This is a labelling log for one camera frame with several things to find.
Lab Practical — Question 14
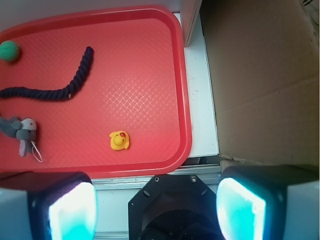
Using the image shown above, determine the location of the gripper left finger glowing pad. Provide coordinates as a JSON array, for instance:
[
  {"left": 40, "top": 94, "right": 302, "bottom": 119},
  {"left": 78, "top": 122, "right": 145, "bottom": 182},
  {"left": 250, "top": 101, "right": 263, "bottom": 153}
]
[{"left": 0, "top": 171, "right": 98, "bottom": 240}]

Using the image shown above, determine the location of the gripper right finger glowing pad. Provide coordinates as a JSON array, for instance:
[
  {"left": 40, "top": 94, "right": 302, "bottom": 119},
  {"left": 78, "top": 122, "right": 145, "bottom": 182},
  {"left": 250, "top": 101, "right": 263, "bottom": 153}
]
[{"left": 216, "top": 164, "right": 320, "bottom": 240}]

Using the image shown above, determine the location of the green knitted ball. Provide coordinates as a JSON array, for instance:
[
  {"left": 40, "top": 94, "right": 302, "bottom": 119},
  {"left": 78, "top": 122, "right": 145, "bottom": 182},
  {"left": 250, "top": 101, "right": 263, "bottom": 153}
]
[{"left": 0, "top": 40, "right": 20, "bottom": 62}]

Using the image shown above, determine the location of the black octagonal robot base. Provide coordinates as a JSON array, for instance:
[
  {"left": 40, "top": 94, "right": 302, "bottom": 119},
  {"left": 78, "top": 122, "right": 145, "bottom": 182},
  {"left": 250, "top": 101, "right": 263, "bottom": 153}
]
[{"left": 128, "top": 174, "right": 224, "bottom": 240}]

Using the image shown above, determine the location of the grey plush mouse toy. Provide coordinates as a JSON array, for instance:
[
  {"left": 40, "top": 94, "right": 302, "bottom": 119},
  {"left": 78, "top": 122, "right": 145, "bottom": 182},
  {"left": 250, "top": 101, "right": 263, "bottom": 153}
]
[{"left": 0, "top": 116, "right": 43, "bottom": 163}]

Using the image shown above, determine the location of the yellow rubber duck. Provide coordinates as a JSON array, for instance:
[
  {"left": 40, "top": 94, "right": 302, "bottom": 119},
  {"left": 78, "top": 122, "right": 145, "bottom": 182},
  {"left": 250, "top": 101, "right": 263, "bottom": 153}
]
[{"left": 109, "top": 130, "right": 130, "bottom": 151}]

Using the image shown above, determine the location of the red plastic tray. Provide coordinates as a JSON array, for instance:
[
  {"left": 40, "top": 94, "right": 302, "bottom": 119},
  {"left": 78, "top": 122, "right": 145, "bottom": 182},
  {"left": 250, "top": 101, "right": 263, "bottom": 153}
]
[{"left": 0, "top": 6, "right": 192, "bottom": 178}]

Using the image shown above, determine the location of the brown cardboard panel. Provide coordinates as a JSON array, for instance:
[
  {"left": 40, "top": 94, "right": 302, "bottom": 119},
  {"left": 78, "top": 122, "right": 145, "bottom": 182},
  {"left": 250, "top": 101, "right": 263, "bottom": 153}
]
[{"left": 200, "top": 0, "right": 320, "bottom": 165}]

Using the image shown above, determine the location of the dark blue twisted rope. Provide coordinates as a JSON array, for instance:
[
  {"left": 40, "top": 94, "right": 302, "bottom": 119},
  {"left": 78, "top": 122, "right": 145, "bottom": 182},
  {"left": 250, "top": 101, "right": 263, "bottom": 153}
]
[{"left": 0, "top": 46, "right": 95, "bottom": 103}]

